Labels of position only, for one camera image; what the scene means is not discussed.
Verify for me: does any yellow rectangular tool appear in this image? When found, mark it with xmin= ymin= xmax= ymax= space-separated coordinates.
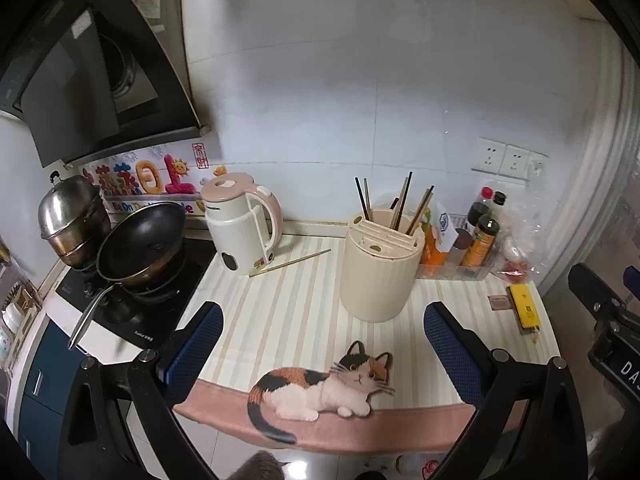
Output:
xmin=506 ymin=284 xmax=540 ymax=334

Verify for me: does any small brown card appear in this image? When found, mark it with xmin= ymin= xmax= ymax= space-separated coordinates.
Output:
xmin=488 ymin=295 xmax=512 ymax=311

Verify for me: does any black frying pan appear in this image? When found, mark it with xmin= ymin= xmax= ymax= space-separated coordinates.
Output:
xmin=67 ymin=202 xmax=186 ymax=350

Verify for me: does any black range hood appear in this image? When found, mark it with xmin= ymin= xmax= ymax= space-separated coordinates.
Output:
xmin=1 ymin=0 xmax=202 ymax=166

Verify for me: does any blue cabinet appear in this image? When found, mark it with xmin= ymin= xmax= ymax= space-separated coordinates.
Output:
xmin=18 ymin=322 xmax=85 ymax=479

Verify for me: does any black chopstick in holder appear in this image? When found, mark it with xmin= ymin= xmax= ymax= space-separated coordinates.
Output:
xmin=354 ymin=177 xmax=370 ymax=220

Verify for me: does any steel steamer pot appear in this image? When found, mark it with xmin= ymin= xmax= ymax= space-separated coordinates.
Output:
xmin=38 ymin=171 xmax=111 ymax=270

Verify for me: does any pink white electric kettle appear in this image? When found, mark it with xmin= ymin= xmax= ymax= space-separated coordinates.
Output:
xmin=201 ymin=172 xmax=283 ymax=275

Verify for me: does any red cap sauce bottle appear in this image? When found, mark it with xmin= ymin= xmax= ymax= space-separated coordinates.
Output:
xmin=465 ymin=186 xmax=494 ymax=234

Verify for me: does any brown chopstick in holder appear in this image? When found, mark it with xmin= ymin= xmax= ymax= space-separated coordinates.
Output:
xmin=363 ymin=178 xmax=373 ymax=221

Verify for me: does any wooden chopstick beside kettle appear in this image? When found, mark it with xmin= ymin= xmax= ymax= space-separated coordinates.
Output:
xmin=250 ymin=248 xmax=332 ymax=278

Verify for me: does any black induction cooktop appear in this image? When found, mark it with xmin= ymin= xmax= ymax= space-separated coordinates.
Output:
xmin=54 ymin=238 xmax=216 ymax=351

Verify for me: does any beige utensil holder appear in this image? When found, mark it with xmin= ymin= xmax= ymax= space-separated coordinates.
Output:
xmin=340 ymin=209 xmax=425 ymax=323

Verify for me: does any striped cat table mat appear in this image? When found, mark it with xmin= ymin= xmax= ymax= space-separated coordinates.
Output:
xmin=177 ymin=236 xmax=559 ymax=454

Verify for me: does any white wall socket panel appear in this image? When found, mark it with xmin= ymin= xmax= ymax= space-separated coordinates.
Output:
xmin=471 ymin=138 xmax=548 ymax=181

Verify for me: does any clear plastic bag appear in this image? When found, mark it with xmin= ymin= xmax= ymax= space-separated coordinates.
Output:
xmin=491 ymin=193 xmax=546 ymax=284

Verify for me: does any colourful wall sticker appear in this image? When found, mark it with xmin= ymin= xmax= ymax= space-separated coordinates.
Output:
xmin=79 ymin=140 xmax=229 ymax=217

